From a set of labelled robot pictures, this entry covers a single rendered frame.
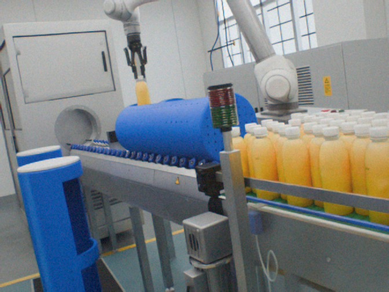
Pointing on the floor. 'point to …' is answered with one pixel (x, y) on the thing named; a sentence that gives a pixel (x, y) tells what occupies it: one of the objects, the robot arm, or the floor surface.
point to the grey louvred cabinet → (323, 77)
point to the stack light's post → (238, 220)
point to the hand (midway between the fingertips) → (139, 72)
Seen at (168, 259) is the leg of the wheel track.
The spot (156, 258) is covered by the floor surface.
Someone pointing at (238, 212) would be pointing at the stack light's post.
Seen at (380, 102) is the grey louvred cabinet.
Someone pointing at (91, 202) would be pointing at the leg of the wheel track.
